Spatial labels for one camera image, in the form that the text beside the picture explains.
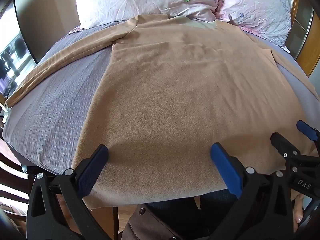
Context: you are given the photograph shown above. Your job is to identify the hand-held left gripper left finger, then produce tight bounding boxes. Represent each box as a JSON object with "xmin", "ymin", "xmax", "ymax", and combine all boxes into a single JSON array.
[{"xmin": 26, "ymin": 144, "xmax": 120, "ymax": 240}]

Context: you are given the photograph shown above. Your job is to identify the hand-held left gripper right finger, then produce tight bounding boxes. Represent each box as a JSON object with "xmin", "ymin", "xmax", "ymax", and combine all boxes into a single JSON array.
[{"xmin": 207, "ymin": 142, "xmax": 294, "ymax": 240}]

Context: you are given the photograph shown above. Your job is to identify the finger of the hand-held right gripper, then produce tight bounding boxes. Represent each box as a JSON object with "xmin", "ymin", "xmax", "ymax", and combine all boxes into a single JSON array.
[
  {"xmin": 296, "ymin": 120, "xmax": 320, "ymax": 142},
  {"xmin": 270, "ymin": 132, "xmax": 301, "ymax": 158}
]

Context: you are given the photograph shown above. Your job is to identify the tan long-sleeve shirt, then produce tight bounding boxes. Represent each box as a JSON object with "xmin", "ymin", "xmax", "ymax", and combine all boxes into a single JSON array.
[{"xmin": 6, "ymin": 14, "xmax": 317, "ymax": 209}]

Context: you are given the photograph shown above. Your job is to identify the person's right hand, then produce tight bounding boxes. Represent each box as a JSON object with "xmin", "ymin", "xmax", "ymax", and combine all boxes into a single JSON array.
[{"xmin": 291, "ymin": 193, "xmax": 305, "ymax": 233}]

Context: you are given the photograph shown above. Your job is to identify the person's dark trousers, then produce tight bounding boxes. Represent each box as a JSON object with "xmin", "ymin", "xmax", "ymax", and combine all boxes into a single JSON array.
[{"xmin": 146, "ymin": 189, "xmax": 240, "ymax": 240}]

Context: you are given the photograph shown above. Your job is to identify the dark wooden bed leg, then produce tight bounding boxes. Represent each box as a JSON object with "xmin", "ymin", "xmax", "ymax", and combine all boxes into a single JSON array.
[{"xmin": 112, "ymin": 206, "xmax": 119, "ymax": 240}]

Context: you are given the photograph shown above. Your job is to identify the person's brown jacket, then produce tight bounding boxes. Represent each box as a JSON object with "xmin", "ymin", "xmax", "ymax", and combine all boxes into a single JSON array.
[{"xmin": 121, "ymin": 202, "xmax": 213, "ymax": 240}]

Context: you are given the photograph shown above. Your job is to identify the grey-purple bed sheet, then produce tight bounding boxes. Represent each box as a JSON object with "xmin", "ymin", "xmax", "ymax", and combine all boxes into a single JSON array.
[{"xmin": 2, "ymin": 22, "xmax": 320, "ymax": 176}]

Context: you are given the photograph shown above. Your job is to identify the dark wooden chair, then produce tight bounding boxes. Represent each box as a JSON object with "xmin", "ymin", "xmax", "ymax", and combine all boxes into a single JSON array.
[{"xmin": 0, "ymin": 137, "xmax": 34, "ymax": 222}]

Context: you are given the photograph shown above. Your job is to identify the wooden headboard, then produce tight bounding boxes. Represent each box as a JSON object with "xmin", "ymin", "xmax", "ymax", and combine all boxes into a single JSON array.
[{"xmin": 285, "ymin": 0, "xmax": 320, "ymax": 77}]

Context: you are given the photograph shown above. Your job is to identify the pink floral pillow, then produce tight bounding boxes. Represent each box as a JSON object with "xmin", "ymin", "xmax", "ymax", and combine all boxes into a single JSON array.
[{"xmin": 216, "ymin": 0, "xmax": 292, "ymax": 53}]

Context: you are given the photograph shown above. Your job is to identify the window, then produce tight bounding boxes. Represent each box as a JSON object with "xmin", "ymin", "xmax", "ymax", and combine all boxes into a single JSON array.
[{"xmin": 0, "ymin": 0, "xmax": 38, "ymax": 98}]

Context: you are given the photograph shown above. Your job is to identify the large floral white pillow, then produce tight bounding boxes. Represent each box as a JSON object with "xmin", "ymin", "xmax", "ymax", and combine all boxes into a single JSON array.
[{"xmin": 68, "ymin": 0, "xmax": 223, "ymax": 30}]

